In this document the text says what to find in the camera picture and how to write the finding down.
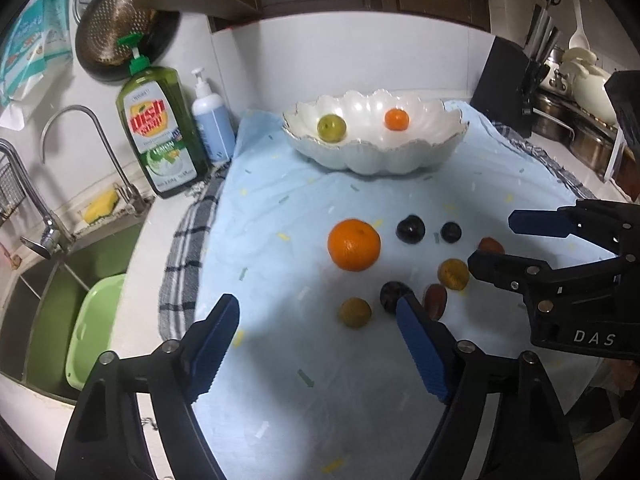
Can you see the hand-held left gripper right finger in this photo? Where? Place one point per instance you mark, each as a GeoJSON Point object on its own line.
{"type": "Point", "coordinates": [420, 352]}

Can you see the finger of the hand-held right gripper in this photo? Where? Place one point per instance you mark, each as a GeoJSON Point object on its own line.
{"type": "Point", "coordinates": [505, 267]}
{"type": "Point", "coordinates": [537, 222]}

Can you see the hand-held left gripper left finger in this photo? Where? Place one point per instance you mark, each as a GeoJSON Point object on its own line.
{"type": "Point", "coordinates": [215, 347]}

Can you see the red plum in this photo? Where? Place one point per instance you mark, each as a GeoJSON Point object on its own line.
{"type": "Point", "coordinates": [436, 300]}
{"type": "Point", "coordinates": [491, 245]}

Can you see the yellow-brown plum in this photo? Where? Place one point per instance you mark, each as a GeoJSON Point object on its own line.
{"type": "Point", "coordinates": [355, 312]}
{"type": "Point", "coordinates": [452, 274]}

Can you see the dark purple plum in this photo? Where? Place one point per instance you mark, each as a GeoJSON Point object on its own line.
{"type": "Point", "coordinates": [410, 229]}
{"type": "Point", "coordinates": [451, 233]}
{"type": "Point", "coordinates": [391, 294]}

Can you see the large orange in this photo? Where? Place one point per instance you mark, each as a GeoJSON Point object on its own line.
{"type": "Point", "coordinates": [354, 245]}

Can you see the white scalloped ceramic bowl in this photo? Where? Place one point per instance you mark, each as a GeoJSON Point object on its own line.
{"type": "Point", "coordinates": [380, 160]}

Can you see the person's right forearm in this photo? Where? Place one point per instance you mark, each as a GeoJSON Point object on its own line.
{"type": "Point", "coordinates": [620, 375]}

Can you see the grey checked cloth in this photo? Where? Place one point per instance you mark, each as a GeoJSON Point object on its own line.
{"type": "Point", "coordinates": [190, 260]}

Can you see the steel cooking pot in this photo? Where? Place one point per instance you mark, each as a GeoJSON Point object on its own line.
{"type": "Point", "coordinates": [552, 120]}
{"type": "Point", "coordinates": [592, 142]}

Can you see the light green plastic basin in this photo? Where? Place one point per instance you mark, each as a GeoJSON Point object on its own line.
{"type": "Point", "coordinates": [95, 330]}

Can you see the black knife block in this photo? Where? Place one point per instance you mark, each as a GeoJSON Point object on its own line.
{"type": "Point", "coordinates": [500, 85]}

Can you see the light blue speckled cloth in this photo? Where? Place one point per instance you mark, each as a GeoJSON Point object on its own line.
{"type": "Point", "coordinates": [300, 210]}

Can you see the steel kitchen sink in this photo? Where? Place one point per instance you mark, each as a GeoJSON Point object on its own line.
{"type": "Point", "coordinates": [50, 310]}

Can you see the small orange tangerine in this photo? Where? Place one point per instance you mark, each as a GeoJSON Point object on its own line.
{"type": "Point", "coordinates": [396, 119]}

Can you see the yellow sponge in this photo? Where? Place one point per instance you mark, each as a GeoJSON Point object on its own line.
{"type": "Point", "coordinates": [100, 206]}

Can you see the white plastic ladle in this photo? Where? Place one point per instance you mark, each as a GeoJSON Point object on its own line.
{"type": "Point", "coordinates": [578, 35]}

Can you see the white blue pump bottle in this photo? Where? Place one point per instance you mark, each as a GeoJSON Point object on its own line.
{"type": "Point", "coordinates": [212, 130]}

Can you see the green plum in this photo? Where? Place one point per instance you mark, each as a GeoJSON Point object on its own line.
{"type": "Point", "coordinates": [331, 127]}

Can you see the green dish soap bottle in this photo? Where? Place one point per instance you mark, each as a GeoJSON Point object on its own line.
{"type": "Point", "coordinates": [160, 125]}

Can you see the gooseneck steel faucet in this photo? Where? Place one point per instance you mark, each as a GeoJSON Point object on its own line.
{"type": "Point", "coordinates": [107, 145]}

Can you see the steel lever faucet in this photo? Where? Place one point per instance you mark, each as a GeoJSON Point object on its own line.
{"type": "Point", "coordinates": [35, 195]}

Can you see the metal mesh colander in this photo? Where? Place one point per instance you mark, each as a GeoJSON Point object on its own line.
{"type": "Point", "coordinates": [107, 30]}

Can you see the white teal plastic package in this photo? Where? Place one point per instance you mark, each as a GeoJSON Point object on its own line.
{"type": "Point", "coordinates": [30, 45]}

